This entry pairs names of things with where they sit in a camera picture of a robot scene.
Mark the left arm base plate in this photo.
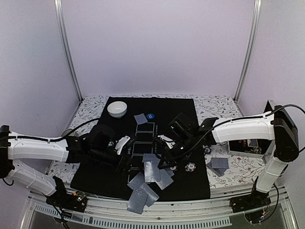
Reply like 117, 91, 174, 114
46, 191, 88, 213

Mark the blue playing card deck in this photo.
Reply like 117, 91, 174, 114
207, 157, 229, 177

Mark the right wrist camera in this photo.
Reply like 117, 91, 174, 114
157, 135, 175, 149

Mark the blue small blind button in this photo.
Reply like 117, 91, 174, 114
146, 113, 155, 120

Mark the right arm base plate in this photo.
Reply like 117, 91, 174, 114
229, 190, 271, 213

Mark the front aluminium rail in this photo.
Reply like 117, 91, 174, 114
20, 185, 302, 229

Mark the left aluminium frame post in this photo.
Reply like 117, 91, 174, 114
54, 0, 83, 102

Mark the aluminium frame post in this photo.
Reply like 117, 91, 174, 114
54, 0, 83, 102
234, 0, 262, 103

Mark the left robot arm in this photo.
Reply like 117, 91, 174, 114
0, 125, 133, 207

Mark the aluminium poker case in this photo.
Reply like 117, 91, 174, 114
228, 99, 282, 158

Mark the white ceramic bowl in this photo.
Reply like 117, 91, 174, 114
107, 101, 127, 118

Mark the blue card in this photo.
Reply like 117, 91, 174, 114
140, 183, 159, 207
134, 113, 148, 125

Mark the right aluminium frame post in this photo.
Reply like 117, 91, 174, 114
234, 0, 262, 103

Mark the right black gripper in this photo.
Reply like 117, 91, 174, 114
158, 134, 197, 170

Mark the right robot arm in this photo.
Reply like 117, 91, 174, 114
153, 105, 304, 208

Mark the black poker felt mat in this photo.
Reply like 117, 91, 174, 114
71, 97, 210, 201

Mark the striped metal cup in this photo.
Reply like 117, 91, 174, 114
61, 129, 79, 137

